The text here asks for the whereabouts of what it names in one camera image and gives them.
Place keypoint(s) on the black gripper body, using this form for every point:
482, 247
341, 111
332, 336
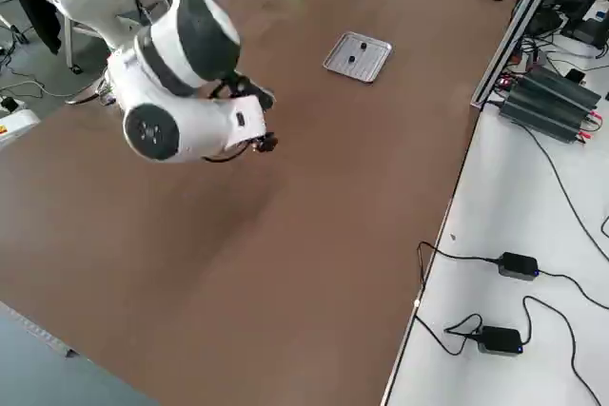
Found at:
252, 90

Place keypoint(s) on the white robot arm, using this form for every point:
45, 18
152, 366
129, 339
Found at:
157, 130

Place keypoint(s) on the ribbed metal tray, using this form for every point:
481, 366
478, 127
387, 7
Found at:
373, 59

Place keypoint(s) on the person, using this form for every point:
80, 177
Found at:
28, 6

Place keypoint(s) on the white control box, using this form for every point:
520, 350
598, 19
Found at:
16, 128

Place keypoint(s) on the black power supply box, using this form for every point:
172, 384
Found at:
542, 113
561, 87

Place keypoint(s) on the black laptop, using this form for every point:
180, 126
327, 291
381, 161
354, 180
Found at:
547, 21

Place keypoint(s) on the black power adapter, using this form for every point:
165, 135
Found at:
518, 265
499, 339

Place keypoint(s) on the black phone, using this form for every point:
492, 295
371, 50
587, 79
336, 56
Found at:
576, 75

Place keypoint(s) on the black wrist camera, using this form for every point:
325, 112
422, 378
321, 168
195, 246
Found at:
266, 143

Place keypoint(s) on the aluminium frame post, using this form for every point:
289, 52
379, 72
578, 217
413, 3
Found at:
518, 30

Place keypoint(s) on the aluminium table edge rail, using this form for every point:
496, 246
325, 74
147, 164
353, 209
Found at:
38, 330

